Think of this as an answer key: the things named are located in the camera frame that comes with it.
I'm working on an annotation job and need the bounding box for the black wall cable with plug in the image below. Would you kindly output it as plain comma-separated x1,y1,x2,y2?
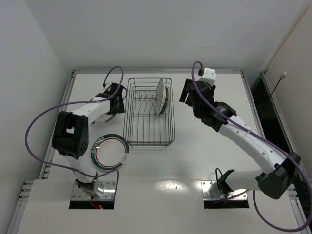
258,71,288,115

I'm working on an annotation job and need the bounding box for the metal base plate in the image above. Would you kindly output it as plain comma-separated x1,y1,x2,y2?
71,180,117,201
201,180,247,201

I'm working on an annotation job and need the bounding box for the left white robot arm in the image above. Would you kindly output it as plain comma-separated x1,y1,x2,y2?
52,83,125,197

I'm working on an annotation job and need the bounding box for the white grey rimmed plate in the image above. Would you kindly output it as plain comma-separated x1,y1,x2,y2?
155,79,165,115

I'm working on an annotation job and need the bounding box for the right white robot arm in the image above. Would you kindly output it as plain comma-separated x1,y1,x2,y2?
179,79,301,199

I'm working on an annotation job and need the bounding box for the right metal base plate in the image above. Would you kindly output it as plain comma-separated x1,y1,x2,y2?
201,180,247,201

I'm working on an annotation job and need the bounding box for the metal wire dish rack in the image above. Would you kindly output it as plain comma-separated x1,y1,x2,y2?
123,77,175,147

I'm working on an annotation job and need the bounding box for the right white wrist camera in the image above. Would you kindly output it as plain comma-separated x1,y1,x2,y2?
198,68,216,86

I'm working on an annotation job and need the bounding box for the green red rimmed plate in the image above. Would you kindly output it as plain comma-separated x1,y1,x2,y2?
91,114,115,126
91,134,130,171

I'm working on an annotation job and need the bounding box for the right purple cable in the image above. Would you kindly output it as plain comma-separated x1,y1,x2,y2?
191,60,312,232

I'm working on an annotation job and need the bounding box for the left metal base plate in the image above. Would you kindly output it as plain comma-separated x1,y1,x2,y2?
71,180,117,201

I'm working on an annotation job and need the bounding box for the small blue patterned plate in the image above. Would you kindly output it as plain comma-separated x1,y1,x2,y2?
160,87,169,114

